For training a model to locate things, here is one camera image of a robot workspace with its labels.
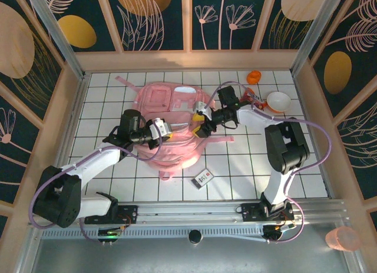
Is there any pink student backpack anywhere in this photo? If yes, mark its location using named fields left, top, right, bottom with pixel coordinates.
left=114, top=75, right=235, bottom=182

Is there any small black white card box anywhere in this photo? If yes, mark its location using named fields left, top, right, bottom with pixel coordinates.
left=191, top=168, right=213, bottom=189

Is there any Fox's fruit candy bag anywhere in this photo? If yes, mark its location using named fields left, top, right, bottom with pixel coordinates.
left=239, top=87, right=267, bottom=111

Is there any crumpled orange cup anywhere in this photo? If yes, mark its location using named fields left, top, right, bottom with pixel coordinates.
left=246, top=70, right=262, bottom=85

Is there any orange and white bowl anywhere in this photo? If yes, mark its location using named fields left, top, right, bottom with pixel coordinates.
left=266, top=91, right=292, bottom=114

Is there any black round knob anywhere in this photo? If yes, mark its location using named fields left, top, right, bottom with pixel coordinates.
left=188, top=229, right=203, bottom=244

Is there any small circuit board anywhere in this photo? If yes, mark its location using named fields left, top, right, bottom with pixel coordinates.
left=263, top=221, right=297, bottom=244
left=98, top=225, right=130, bottom=245

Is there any pink translucent cup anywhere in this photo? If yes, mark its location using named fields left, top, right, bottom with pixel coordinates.
left=325, top=225, right=361, bottom=252

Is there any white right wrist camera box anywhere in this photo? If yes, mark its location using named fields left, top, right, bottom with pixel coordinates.
left=193, top=101, right=212, bottom=115

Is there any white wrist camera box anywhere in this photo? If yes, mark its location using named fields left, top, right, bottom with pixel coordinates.
left=148, top=117, right=173, bottom=137
left=193, top=101, right=212, bottom=115

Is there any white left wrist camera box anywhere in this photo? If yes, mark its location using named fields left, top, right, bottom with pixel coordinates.
left=148, top=117, right=173, bottom=137

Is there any aluminium mounting rail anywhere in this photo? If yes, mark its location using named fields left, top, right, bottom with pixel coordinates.
left=29, top=198, right=353, bottom=227

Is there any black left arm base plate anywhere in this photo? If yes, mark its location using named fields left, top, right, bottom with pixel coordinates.
left=84, top=205, right=139, bottom=225

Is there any slotted metal cable tray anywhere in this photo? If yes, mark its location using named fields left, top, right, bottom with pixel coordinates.
left=41, top=225, right=266, bottom=241

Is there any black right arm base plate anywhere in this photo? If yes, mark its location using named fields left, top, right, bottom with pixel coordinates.
left=241, top=202, right=295, bottom=222

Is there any dark floral wall panel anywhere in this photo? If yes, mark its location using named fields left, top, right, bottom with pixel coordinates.
left=49, top=0, right=118, bottom=52
left=107, top=0, right=185, bottom=52
left=191, top=0, right=257, bottom=51
left=259, top=0, right=313, bottom=50

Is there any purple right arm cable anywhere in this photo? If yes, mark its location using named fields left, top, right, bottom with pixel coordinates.
left=203, top=81, right=333, bottom=244

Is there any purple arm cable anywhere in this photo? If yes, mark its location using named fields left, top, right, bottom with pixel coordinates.
left=203, top=81, right=333, bottom=244
left=31, top=118, right=164, bottom=244

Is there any aluminium frame post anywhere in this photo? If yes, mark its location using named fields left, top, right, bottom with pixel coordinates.
left=290, top=0, right=353, bottom=76
left=25, top=0, right=89, bottom=79

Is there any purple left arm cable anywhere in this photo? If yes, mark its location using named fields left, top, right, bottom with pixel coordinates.
left=31, top=118, right=164, bottom=244

